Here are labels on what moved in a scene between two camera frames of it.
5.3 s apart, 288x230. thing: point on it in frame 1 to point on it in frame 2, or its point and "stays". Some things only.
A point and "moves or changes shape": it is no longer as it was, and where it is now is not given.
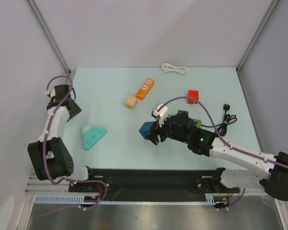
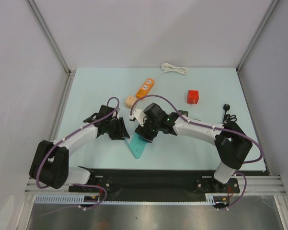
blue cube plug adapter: x=144 y=129 moves or changes shape
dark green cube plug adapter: x=183 y=112 stays
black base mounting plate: x=152 y=183 stays
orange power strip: x=146 y=87 stays
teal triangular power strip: x=91 y=134 moves or changes shape
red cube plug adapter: x=194 y=94 stays
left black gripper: x=77 y=109 to x=121 y=132
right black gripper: x=158 y=133 to x=145 y=133
